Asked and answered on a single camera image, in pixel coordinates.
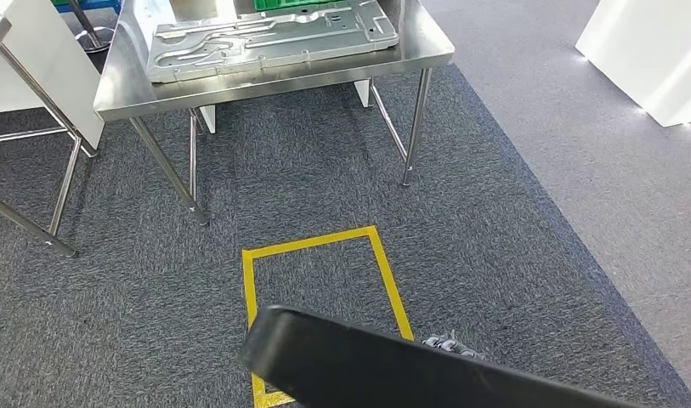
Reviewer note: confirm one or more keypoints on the green plastic crate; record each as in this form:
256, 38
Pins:
294, 4

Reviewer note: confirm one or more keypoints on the white box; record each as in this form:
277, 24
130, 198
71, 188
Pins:
649, 50

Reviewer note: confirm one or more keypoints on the black plastic plate frame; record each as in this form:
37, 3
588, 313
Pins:
379, 366

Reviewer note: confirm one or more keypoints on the stainless steel workbench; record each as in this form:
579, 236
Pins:
131, 90

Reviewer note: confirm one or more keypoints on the stamped sheet metal panel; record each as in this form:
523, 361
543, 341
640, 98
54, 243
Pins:
266, 45

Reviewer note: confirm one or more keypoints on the blue metal cart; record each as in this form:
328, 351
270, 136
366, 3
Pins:
97, 7

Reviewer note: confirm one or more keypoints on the white cabinet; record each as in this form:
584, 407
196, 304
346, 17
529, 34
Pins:
30, 73

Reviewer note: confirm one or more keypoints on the stainless steel table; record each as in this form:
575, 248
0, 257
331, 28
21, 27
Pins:
63, 186

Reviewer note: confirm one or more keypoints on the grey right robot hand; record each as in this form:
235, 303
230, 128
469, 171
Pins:
449, 342

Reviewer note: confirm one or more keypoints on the white stand foot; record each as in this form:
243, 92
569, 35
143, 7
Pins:
207, 118
363, 93

